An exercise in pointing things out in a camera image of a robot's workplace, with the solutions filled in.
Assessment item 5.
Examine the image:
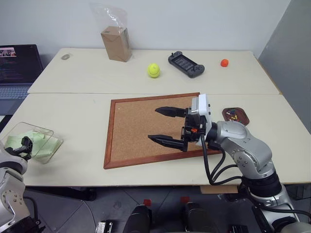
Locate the grey partition panel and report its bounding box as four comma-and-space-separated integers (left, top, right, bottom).
258, 0, 311, 135

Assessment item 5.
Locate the brown box in plastic bag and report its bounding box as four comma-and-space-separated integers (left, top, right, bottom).
88, 2, 134, 63

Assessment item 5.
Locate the black table base bar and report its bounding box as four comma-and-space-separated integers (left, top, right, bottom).
25, 186, 97, 201

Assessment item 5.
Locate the open grey laptop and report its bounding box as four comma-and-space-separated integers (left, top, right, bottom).
0, 44, 44, 116

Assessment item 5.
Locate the brown cardboard box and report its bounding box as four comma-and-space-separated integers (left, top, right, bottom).
101, 25, 134, 63

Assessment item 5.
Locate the dark rounded shape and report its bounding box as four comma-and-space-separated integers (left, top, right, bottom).
184, 201, 220, 233
124, 204, 154, 233

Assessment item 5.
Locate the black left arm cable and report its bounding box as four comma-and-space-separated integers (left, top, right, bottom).
23, 196, 47, 233

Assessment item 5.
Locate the wood-framed cork board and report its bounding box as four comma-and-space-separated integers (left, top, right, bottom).
104, 92, 226, 170

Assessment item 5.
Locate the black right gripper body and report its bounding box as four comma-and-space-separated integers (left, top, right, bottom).
180, 107, 207, 144

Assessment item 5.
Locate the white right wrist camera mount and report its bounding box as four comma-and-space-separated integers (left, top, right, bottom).
190, 93, 215, 148

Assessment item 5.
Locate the dark grey handheld game controller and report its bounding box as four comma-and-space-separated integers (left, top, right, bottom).
167, 50, 206, 79

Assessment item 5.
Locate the yellow-green tennis ball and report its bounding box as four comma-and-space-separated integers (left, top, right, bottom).
147, 63, 161, 79

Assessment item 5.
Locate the dark wooden pin tray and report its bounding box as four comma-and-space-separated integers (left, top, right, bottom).
221, 107, 251, 126

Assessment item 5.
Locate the clear plastic container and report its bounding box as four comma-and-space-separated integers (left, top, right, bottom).
0, 121, 64, 165

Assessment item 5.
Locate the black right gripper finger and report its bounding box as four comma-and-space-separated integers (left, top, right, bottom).
147, 134, 189, 153
155, 106, 188, 119

